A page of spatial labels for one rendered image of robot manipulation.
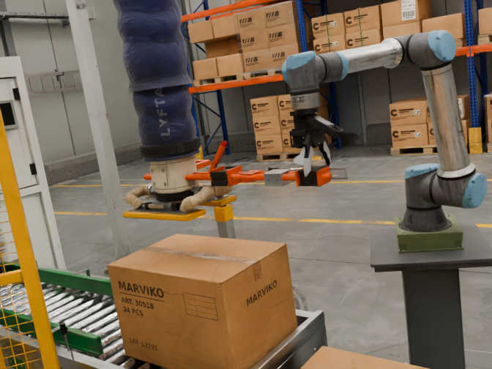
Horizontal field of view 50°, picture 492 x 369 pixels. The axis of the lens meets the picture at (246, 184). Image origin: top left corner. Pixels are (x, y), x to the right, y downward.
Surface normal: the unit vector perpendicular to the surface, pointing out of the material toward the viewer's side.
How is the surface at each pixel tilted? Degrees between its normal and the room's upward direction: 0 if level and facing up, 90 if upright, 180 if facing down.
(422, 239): 90
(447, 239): 90
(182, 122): 75
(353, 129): 90
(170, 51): 81
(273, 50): 89
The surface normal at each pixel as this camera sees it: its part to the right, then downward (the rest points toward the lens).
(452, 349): -0.22, 0.22
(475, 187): 0.64, 0.17
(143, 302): -0.59, 0.24
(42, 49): 0.83, -0.01
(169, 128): 0.22, -0.11
